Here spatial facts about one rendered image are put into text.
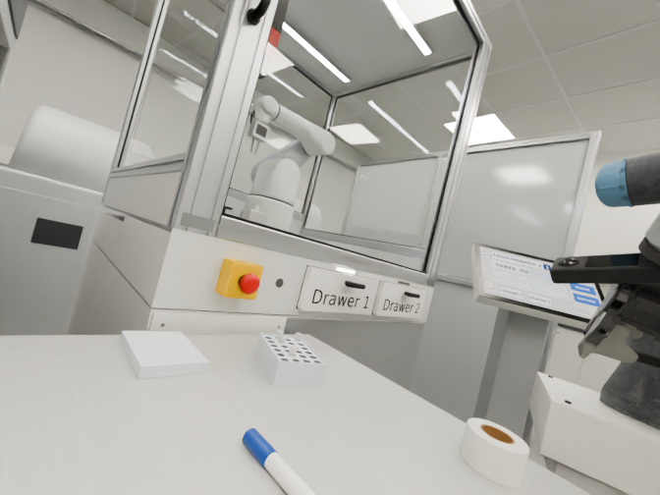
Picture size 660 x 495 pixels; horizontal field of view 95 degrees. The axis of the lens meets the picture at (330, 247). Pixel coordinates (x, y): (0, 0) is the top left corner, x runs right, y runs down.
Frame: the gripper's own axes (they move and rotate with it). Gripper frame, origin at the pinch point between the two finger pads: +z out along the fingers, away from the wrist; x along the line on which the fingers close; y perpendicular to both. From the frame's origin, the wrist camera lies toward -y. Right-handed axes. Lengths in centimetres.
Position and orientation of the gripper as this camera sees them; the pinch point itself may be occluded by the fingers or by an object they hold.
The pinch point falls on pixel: (582, 341)
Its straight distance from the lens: 66.2
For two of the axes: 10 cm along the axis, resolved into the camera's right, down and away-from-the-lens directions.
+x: 7.1, -4.3, 5.6
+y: 7.1, 4.1, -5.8
